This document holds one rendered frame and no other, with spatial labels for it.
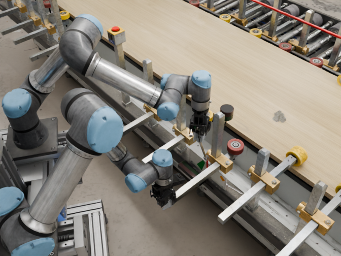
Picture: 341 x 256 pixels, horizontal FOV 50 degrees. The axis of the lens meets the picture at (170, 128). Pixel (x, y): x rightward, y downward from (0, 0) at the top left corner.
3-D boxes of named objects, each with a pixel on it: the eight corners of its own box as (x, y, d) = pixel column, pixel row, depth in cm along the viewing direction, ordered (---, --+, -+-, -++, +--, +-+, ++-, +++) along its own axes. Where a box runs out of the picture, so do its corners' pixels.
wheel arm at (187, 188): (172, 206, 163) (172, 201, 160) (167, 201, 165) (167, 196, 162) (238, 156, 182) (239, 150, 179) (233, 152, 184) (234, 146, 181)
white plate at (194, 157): (224, 191, 182) (226, 178, 175) (189, 161, 197) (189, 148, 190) (225, 190, 183) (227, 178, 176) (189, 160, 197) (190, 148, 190)
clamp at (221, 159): (225, 174, 175) (226, 167, 171) (205, 158, 182) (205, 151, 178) (233, 168, 177) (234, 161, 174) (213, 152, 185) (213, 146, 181)
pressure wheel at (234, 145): (234, 168, 180) (236, 152, 172) (222, 158, 185) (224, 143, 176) (245, 159, 184) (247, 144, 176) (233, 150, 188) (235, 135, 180)
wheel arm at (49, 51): (32, 63, 249) (30, 58, 246) (30, 61, 251) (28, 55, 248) (87, 39, 269) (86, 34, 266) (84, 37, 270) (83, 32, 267)
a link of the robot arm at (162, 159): (145, 154, 137) (163, 143, 141) (147, 172, 145) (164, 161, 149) (159, 166, 133) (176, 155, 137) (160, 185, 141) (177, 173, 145)
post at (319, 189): (295, 253, 163) (323, 189, 129) (288, 248, 165) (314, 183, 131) (299, 248, 164) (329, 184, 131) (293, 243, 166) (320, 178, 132)
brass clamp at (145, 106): (157, 122, 203) (157, 116, 199) (142, 110, 210) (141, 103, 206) (166, 117, 205) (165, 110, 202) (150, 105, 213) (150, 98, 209)
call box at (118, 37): (115, 47, 196) (113, 34, 190) (108, 42, 200) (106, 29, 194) (126, 42, 199) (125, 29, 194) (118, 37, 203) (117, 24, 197)
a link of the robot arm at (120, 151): (39, 92, 109) (107, 164, 149) (57, 111, 103) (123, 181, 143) (69, 67, 112) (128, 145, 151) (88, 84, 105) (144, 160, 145)
